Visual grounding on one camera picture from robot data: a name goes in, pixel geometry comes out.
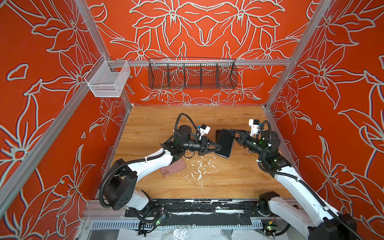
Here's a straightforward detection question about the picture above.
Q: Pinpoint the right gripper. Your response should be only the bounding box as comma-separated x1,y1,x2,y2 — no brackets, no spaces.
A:
230,128,271,159

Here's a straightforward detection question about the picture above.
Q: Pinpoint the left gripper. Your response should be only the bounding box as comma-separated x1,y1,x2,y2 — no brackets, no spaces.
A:
181,137,220,155

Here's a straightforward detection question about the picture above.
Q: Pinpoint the black phone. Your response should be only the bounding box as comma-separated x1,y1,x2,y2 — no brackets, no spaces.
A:
215,129,234,159

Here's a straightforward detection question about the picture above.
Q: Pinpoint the dark phone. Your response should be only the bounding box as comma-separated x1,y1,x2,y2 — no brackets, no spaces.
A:
215,130,221,143

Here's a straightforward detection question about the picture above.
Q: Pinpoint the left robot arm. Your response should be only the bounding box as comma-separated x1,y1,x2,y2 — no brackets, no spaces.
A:
99,125,222,211

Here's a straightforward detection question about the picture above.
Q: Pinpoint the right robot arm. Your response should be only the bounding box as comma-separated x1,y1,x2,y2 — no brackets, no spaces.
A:
230,130,362,240

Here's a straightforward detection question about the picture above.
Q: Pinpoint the pink phone case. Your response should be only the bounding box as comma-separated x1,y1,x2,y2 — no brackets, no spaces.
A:
160,158,186,177

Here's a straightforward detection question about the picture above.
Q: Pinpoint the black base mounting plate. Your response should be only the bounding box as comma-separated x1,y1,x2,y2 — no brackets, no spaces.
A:
137,199,278,219

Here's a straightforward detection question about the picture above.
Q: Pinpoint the clear plastic bin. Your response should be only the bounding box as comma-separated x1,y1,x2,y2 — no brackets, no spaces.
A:
85,55,131,98

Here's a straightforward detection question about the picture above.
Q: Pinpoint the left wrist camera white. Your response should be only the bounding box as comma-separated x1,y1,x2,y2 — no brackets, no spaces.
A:
198,124,211,136

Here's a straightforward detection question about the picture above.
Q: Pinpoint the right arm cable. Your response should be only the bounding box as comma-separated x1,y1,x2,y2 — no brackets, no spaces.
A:
257,119,365,240

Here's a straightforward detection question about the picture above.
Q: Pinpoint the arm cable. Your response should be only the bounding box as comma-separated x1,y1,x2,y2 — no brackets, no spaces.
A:
174,112,199,133
257,119,365,240

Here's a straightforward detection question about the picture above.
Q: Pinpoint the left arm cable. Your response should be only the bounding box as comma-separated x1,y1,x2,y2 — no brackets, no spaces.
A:
174,112,199,133

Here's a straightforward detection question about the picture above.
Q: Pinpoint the black wire basket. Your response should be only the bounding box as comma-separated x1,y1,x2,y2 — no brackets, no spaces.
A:
148,57,238,90

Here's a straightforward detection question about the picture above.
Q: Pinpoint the white cable duct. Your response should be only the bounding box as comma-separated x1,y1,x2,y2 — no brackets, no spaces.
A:
89,219,263,231

